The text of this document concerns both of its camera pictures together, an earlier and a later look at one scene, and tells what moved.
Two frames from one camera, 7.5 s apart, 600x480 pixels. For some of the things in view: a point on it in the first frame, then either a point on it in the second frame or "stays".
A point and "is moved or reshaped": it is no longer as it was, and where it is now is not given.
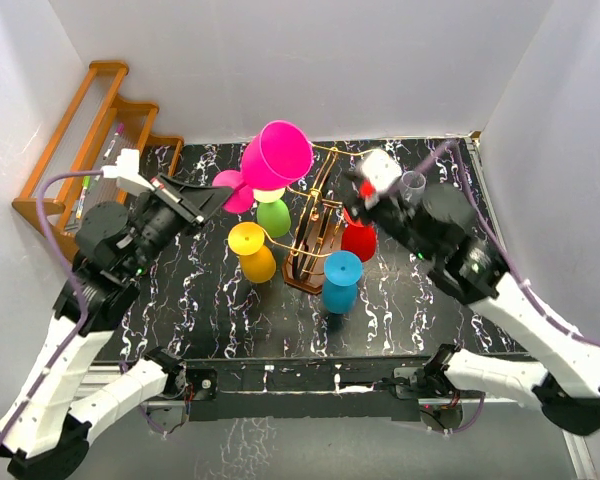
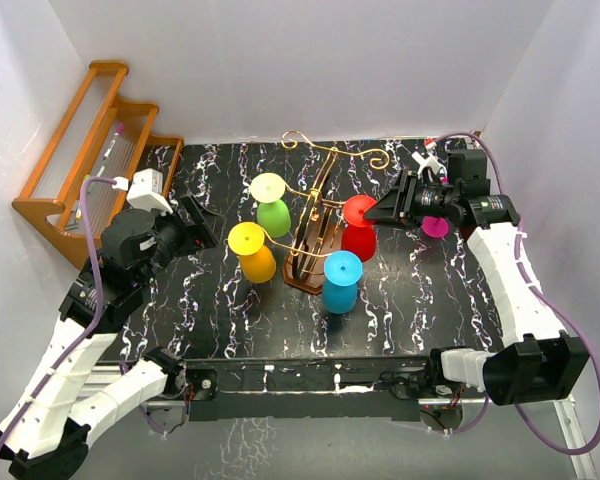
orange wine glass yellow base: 257,261 stays
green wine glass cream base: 272,213 stays
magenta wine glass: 275,158 is moved or reshaped
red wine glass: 358,238 stays
